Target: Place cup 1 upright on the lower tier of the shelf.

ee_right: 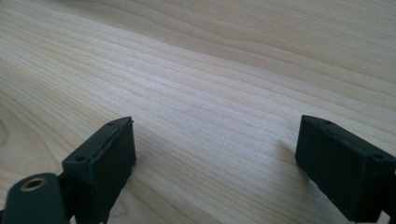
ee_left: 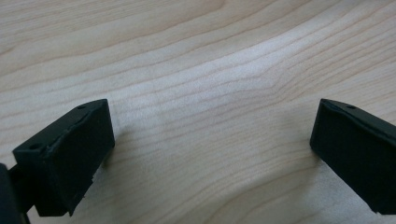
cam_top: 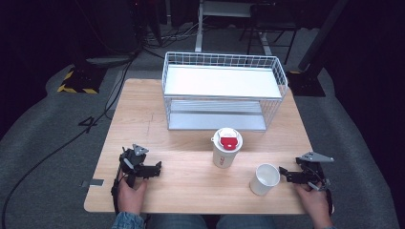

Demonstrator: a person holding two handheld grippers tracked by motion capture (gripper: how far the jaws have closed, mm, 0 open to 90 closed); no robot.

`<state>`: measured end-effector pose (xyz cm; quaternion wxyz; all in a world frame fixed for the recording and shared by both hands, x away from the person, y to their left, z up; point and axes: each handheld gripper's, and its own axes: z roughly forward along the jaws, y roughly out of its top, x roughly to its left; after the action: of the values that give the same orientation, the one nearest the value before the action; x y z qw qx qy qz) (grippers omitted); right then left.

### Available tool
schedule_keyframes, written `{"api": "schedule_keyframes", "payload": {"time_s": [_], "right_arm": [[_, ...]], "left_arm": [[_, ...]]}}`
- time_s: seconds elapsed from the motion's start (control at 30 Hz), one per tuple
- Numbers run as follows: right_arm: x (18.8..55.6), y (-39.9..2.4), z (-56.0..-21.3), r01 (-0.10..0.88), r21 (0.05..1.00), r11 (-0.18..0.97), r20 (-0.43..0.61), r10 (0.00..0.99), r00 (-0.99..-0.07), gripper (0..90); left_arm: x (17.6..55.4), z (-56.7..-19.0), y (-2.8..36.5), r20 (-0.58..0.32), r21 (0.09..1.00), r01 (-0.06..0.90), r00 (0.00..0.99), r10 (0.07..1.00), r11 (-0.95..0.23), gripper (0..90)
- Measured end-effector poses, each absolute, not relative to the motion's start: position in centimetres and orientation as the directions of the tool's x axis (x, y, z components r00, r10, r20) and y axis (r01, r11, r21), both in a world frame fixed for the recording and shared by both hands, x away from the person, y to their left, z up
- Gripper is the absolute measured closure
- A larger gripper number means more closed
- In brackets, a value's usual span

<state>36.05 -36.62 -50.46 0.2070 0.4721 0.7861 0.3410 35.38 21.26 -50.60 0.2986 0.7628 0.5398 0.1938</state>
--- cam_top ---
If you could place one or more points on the person's left hand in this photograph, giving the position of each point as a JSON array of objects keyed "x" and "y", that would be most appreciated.
[{"x": 130, "y": 198}]

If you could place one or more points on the white cup with red lid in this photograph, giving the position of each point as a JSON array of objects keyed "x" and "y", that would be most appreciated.
[{"x": 224, "y": 156}]

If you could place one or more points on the person's right hand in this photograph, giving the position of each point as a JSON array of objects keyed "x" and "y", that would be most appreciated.
[{"x": 315, "y": 205}]

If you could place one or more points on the white desk frame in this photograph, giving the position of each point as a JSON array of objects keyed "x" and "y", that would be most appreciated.
[{"x": 200, "y": 28}]

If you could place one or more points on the black yellow striped stand base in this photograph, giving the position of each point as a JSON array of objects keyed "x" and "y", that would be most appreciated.
[{"x": 81, "y": 81}]

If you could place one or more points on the black metal stand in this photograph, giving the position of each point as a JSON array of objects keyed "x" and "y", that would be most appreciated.
[{"x": 270, "y": 22}]

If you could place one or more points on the dark slanted stand pole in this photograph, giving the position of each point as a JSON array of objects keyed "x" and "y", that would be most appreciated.
[{"x": 321, "y": 35}]

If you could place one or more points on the grey table edge bracket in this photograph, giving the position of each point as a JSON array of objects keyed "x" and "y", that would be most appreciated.
[{"x": 95, "y": 182}]

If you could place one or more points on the white paper cup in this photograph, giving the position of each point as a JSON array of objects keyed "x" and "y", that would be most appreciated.
[{"x": 264, "y": 178}]

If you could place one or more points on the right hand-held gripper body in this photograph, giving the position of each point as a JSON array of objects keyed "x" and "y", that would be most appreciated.
[{"x": 315, "y": 171}]

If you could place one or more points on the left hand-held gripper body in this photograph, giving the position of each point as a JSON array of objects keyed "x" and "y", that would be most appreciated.
[{"x": 129, "y": 160}]

